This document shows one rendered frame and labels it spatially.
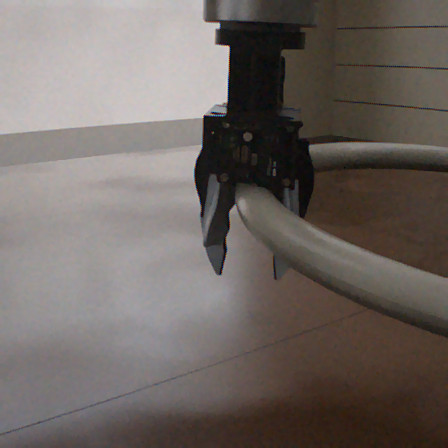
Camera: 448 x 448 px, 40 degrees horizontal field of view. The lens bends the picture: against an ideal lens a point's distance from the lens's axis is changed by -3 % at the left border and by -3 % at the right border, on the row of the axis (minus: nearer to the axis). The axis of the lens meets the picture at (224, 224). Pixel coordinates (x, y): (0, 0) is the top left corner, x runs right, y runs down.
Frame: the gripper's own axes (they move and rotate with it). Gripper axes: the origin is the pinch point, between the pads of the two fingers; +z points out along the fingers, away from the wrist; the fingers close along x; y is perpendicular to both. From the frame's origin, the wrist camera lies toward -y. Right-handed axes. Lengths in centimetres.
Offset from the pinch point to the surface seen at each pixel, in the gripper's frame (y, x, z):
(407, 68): -759, 135, 26
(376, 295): 21.2, 8.3, -6.9
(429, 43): -738, 155, -8
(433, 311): 23.0, 11.1, -7.1
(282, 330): -173, 3, 98
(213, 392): -122, -17, 96
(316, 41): -827, 19, 2
